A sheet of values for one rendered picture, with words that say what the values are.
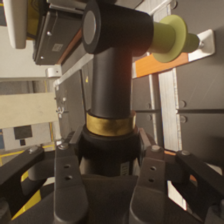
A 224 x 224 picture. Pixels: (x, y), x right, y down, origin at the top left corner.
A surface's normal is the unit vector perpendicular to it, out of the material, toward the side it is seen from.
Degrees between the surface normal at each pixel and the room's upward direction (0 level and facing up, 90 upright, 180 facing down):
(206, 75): 0
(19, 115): 90
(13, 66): 90
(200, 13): 0
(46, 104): 90
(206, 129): 0
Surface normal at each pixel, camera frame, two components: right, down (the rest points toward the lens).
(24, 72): 0.49, 0.00
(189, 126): -0.86, 0.12
